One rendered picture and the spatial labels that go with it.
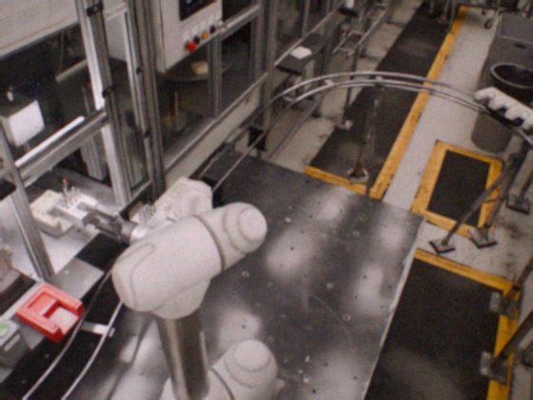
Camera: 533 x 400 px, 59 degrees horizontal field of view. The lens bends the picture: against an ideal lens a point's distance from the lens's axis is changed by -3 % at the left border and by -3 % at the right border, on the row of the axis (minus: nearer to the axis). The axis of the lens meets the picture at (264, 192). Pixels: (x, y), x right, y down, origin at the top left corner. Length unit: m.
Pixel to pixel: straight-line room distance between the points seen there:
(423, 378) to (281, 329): 1.02
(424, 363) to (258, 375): 1.38
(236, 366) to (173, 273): 0.57
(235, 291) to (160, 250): 1.00
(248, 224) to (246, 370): 0.58
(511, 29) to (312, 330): 3.94
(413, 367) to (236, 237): 1.82
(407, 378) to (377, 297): 0.73
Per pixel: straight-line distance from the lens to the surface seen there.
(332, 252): 2.06
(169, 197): 1.96
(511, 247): 3.44
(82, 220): 1.69
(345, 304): 1.91
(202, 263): 0.94
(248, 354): 1.43
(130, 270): 0.92
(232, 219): 0.95
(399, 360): 2.63
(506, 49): 4.61
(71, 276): 1.72
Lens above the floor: 2.21
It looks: 42 degrees down
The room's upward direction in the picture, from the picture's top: 4 degrees clockwise
